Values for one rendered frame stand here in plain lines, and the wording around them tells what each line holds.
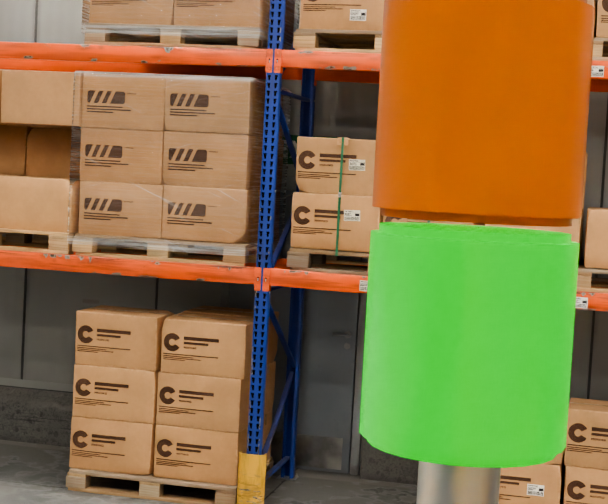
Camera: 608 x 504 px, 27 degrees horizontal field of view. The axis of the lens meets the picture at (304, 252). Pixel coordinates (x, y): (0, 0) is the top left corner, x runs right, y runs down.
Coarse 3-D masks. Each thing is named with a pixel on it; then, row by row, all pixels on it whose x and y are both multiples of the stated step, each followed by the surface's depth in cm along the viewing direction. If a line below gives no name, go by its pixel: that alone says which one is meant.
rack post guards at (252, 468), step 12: (240, 456) 813; (252, 456) 810; (264, 456) 811; (240, 468) 813; (252, 468) 810; (264, 468) 813; (240, 480) 812; (252, 480) 810; (264, 480) 815; (240, 492) 813; (252, 492) 811; (264, 492) 817
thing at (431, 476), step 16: (432, 464) 30; (432, 480) 30; (448, 480) 30; (464, 480) 30; (480, 480) 30; (496, 480) 30; (432, 496) 30; (448, 496) 30; (464, 496) 30; (480, 496) 30; (496, 496) 30
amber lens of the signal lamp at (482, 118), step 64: (384, 0) 30; (448, 0) 28; (512, 0) 27; (576, 0) 28; (384, 64) 30; (448, 64) 28; (512, 64) 28; (576, 64) 28; (384, 128) 29; (448, 128) 28; (512, 128) 28; (576, 128) 29; (384, 192) 29; (448, 192) 28; (512, 192) 28; (576, 192) 29
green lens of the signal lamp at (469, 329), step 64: (384, 256) 29; (448, 256) 28; (512, 256) 28; (576, 256) 29; (384, 320) 29; (448, 320) 28; (512, 320) 28; (384, 384) 29; (448, 384) 28; (512, 384) 28; (384, 448) 29; (448, 448) 28; (512, 448) 28
